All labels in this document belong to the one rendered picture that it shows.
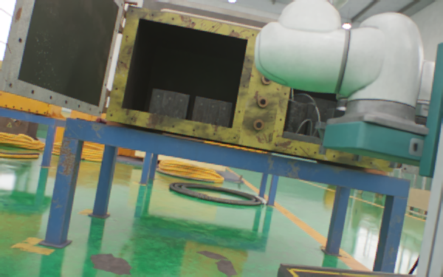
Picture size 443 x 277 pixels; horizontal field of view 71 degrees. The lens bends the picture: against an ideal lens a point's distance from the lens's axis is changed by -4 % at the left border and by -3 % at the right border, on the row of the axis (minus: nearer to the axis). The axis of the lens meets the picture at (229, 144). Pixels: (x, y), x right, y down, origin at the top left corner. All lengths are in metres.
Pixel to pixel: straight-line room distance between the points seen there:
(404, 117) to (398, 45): 0.16
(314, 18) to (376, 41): 0.15
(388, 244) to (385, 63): 1.30
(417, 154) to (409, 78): 0.16
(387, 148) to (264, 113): 0.95
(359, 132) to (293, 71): 0.21
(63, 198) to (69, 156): 0.21
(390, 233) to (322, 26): 1.35
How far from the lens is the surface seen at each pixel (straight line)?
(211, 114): 1.79
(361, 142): 0.71
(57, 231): 1.81
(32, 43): 1.14
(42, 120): 4.74
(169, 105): 1.80
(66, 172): 1.75
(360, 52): 0.78
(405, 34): 0.82
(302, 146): 1.64
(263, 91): 1.62
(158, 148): 1.62
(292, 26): 0.80
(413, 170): 1.79
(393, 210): 1.91
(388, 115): 0.76
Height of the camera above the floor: 0.61
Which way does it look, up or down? 1 degrees up
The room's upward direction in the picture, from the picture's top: 10 degrees clockwise
